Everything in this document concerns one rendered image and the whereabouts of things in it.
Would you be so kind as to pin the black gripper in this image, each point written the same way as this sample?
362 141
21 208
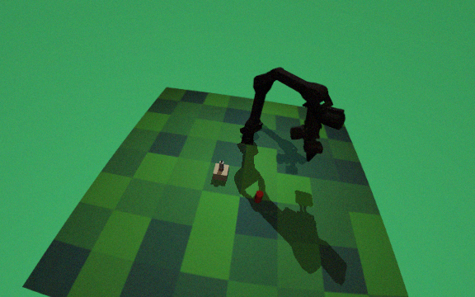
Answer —
311 145

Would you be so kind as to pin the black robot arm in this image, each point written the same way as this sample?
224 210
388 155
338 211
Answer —
313 93

